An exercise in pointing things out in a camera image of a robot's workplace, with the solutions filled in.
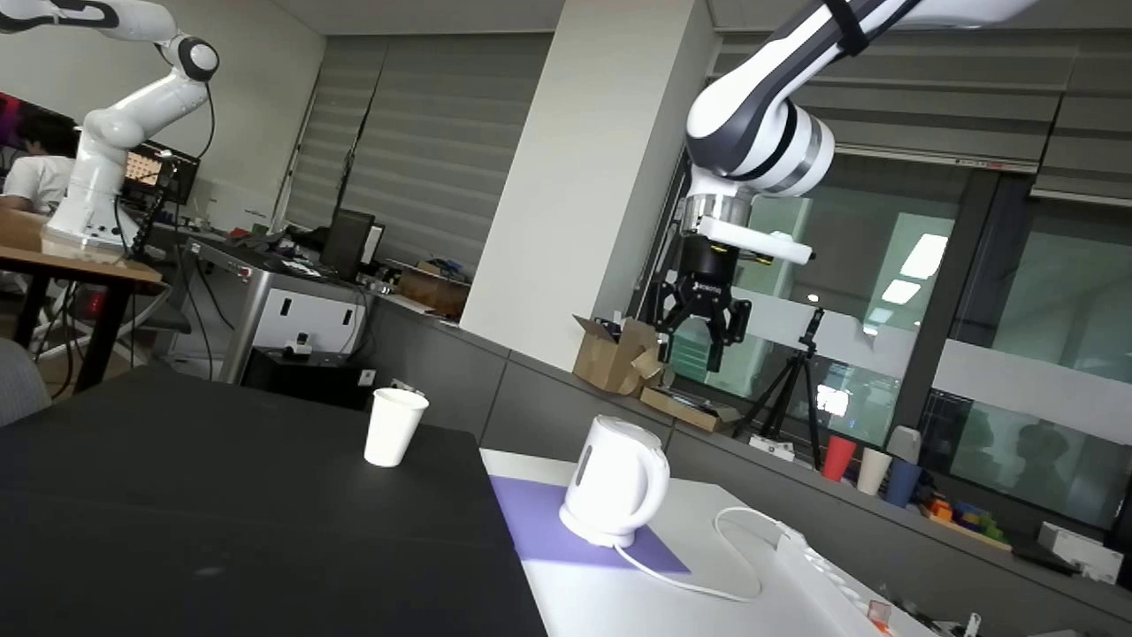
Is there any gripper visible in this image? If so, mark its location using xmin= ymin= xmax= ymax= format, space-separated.
xmin=653 ymin=232 xmax=753 ymax=373

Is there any white electric kettle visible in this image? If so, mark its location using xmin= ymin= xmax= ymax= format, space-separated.
xmin=559 ymin=415 xmax=671 ymax=549

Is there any flat cardboard box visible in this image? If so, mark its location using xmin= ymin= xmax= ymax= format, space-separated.
xmin=639 ymin=385 xmax=745 ymax=434

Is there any open cardboard box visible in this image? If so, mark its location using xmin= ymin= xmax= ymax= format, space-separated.
xmin=572 ymin=315 xmax=666 ymax=397

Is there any small white box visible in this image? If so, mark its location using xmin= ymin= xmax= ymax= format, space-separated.
xmin=748 ymin=433 xmax=798 ymax=464

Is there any red cup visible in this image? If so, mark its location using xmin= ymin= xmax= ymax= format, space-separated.
xmin=822 ymin=434 xmax=858 ymax=483

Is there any beige cup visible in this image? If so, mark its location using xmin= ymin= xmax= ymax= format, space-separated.
xmin=855 ymin=447 xmax=893 ymax=497

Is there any blue cup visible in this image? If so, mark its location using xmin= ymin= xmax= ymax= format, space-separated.
xmin=884 ymin=459 xmax=923 ymax=509

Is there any purple mat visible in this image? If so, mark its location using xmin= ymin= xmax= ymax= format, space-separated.
xmin=489 ymin=475 xmax=692 ymax=575

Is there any white power strip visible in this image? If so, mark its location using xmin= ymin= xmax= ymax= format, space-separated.
xmin=775 ymin=526 xmax=896 ymax=637

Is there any grey window blind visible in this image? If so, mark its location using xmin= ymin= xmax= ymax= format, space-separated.
xmin=707 ymin=29 xmax=1132 ymax=209
xmin=281 ymin=34 xmax=555 ymax=277

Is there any white paper cup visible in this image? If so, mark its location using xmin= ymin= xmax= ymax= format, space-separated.
xmin=363 ymin=387 xmax=431 ymax=468

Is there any window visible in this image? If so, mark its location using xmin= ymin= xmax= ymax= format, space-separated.
xmin=654 ymin=150 xmax=1132 ymax=536

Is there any heap of toy blocks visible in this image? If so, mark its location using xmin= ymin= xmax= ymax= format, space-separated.
xmin=920 ymin=494 xmax=1011 ymax=546

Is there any black box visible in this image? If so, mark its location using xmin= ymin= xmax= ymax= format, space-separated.
xmin=240 ymin=346 xmax=378 ymax=413

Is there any metal cart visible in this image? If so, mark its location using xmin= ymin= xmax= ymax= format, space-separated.
xmin=184 ymin=237 xmax=377 ymax=383

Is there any monitor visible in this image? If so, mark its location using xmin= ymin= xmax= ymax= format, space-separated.
xmin=119 ymin=142 xmax=201 ymax=207

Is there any wooden table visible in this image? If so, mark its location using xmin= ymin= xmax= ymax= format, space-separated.
xmin=0 ymin=211 xmax=166 ymax=395

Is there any person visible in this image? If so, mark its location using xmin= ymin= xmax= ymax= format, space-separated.
xmin=0 ymin=111 xmax=82 ymax=215

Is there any grey chair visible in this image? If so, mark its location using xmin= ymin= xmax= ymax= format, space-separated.
xmin=0 ymin=337 xmax=53 ymax=427

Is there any camera on tripod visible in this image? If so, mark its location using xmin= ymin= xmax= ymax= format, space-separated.
xmin=736 ymin=306 xmax=829 ymax=471

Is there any white kettle cable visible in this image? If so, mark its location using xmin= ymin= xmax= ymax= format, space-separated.
xmin=613 ymin=506 xmax=790 ymax=603

